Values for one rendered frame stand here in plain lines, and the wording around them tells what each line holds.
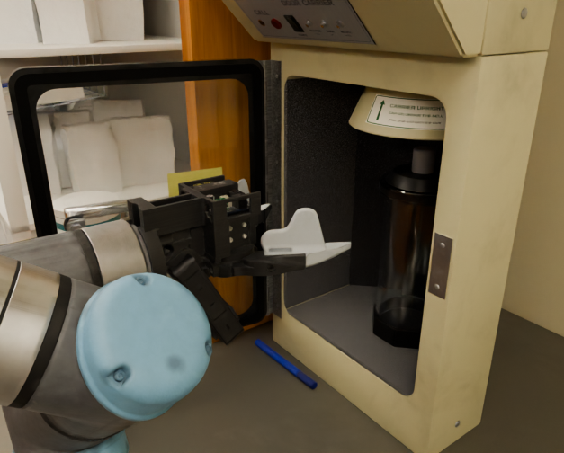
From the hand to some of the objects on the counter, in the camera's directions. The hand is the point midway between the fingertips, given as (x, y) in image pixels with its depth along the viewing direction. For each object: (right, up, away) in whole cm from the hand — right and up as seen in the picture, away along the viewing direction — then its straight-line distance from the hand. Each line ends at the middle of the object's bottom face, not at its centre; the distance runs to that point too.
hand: (307, 229), depth 60 cm
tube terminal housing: (+15, -21, +23) cm, 34 cm away
